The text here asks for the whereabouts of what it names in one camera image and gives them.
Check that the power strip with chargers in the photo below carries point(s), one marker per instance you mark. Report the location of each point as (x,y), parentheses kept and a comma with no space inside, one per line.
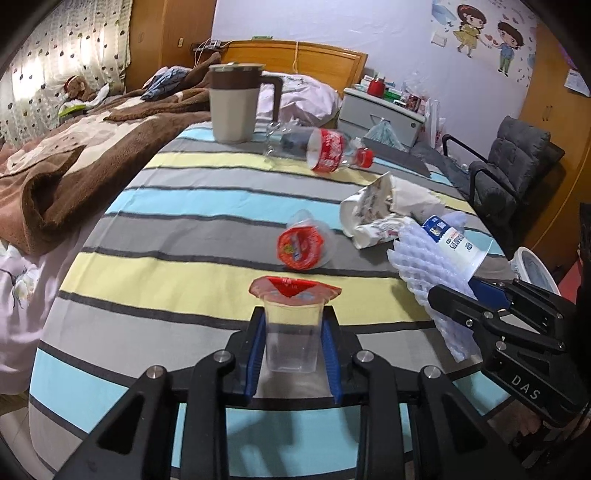
(210,45)

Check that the clear cup with red lid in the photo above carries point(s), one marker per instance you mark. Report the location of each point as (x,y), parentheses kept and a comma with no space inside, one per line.
(300,244)
(291,337)

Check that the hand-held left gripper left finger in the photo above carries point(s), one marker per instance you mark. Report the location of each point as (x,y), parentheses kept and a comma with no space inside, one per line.
(256,353)

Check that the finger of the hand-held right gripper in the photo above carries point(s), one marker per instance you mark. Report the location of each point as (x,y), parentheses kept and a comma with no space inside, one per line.
(491,293)
(461,309)

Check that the brown stuffed toy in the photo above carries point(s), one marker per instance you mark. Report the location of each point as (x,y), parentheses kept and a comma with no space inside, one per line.
(76,87)

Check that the brown fleece blanket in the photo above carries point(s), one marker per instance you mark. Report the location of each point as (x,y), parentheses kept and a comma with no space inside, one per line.
(69,152)

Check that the green white box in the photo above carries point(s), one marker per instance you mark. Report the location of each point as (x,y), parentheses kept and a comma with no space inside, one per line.
(71,110)

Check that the crumpled white tissue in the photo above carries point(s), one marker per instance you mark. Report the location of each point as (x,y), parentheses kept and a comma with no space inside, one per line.
(415,198)

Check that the large wooden wardrobe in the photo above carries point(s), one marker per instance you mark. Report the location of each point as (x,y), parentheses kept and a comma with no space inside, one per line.
(554,161)

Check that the grey chair cushion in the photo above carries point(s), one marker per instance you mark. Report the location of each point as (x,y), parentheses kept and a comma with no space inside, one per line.
(521,143)

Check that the pink floral bed sheet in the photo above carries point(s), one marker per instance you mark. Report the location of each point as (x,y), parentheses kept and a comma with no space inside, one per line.
(27,300)

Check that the blue plaid cloth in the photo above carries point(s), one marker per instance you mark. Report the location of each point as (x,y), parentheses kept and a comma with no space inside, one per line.
(166,83)

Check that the grey nightstand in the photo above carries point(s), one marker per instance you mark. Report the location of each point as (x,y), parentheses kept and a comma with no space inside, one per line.
(364,108)

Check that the white paper sheet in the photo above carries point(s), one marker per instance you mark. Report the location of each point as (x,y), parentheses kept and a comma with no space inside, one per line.
(577,83)

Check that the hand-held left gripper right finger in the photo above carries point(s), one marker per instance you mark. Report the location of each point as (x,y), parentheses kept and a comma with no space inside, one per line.
(330,353)

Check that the white foam fruit net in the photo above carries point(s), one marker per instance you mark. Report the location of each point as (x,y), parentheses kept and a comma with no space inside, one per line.
(425,267)

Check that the crushed printed paper cup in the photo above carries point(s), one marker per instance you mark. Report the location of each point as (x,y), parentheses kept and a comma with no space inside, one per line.
(364,212)

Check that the white plastic bag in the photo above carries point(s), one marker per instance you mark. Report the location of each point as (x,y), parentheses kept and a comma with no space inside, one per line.
(434,122)

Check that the patterned plastic bag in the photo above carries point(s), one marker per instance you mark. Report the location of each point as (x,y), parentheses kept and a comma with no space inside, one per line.
(383,134)

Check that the cartoon wall sticker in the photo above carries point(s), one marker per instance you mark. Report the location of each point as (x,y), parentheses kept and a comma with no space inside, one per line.
(466,27)

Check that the striped tablecloth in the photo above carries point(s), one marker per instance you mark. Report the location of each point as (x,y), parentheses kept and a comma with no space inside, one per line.
(184,207)

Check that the clear plastic bag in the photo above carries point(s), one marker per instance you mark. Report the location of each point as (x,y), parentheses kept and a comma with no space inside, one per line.
(415,85)

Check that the red label plastic bottle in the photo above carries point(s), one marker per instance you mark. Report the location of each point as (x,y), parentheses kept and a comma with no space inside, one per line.
(323,150)

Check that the black office chair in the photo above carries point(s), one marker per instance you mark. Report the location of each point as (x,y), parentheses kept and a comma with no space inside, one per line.
(485,168)

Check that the blue label plastic cup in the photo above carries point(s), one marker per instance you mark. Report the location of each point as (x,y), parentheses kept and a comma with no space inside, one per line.
(455,244)

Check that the wooden headboard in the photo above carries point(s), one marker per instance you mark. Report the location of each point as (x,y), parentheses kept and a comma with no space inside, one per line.
(323,60)

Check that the beige mug with brown lid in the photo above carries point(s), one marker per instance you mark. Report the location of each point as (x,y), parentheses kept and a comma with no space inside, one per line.
(231,115)

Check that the white round trash bin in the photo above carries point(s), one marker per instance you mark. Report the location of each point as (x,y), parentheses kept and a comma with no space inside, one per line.
(538,272)

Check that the tall wooden cabinet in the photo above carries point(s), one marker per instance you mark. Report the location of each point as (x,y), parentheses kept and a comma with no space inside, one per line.
(175,37)

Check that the red mug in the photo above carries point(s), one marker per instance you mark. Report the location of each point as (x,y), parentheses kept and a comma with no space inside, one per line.
(377,86)

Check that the heart print curtain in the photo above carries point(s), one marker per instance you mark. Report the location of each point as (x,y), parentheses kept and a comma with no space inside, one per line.
(69,46)

